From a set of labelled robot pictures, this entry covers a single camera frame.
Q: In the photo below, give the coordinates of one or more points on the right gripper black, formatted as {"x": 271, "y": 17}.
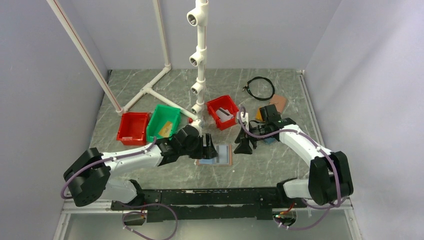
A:
{"x": 243, "y": 147}

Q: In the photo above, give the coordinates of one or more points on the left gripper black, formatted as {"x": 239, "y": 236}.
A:
{"x": 205, "y": 152}

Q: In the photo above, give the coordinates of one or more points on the brown card holder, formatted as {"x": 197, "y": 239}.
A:
{"x": 211, "y": 162}

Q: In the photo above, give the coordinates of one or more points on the grey striped credit card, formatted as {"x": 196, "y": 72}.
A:
{"x": 223, "y": 157}

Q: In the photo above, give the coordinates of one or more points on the orange credit card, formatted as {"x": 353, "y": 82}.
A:
{"x": 166, "y": 129}

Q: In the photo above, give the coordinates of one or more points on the white thin credit card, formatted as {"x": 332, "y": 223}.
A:
{"x": 221, "y": 112}

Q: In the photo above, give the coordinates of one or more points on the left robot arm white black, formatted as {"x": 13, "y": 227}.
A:
{"x": 93, "y": 176}

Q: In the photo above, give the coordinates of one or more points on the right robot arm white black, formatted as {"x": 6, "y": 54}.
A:
{"x": 329, "y": 179}

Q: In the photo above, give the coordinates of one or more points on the blue card holder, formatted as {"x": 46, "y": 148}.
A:
{"x": 269, "y": 140}

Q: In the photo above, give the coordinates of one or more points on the orange card holder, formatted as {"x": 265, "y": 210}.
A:
{"x": 258, "y": 116}

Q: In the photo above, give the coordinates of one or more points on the pink card holder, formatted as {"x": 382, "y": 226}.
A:
{"x": 279, "y": 102}

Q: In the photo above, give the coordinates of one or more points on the green bin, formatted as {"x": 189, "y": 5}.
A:
{"x": 161, "y": 115}

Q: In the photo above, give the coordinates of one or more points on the red bin right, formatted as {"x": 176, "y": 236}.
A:
{"x": 224, "y": 102}

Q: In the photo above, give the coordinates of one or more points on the red bin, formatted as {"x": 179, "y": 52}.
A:
{"x": 133, "y": 128}
{"x": 224, "y": 102}

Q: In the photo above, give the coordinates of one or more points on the red bin left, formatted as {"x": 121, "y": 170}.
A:
{"x": 133, "y": 128}

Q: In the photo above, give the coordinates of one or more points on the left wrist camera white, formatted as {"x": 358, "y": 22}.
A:
{"x": 197, "y": 124}

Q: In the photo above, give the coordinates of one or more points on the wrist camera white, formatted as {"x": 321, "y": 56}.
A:
{"x": 242, "y": 118}
{"x": 197, "y": 124}

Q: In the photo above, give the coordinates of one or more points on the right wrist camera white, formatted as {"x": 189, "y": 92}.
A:
{"x": 242, "y": 118}

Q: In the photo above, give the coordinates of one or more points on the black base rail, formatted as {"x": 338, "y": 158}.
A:
{"x": 260, "y": 203}

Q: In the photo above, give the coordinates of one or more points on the white pvc pipe frame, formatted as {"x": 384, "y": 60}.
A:
{"x": 146, "y": 89}

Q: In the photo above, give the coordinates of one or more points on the white pvc fitting post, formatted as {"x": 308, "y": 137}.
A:
{"x": 198, "y": 17}

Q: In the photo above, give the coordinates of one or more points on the aluminium frame rail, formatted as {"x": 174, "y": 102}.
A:
{"x": 104, "y": 206}

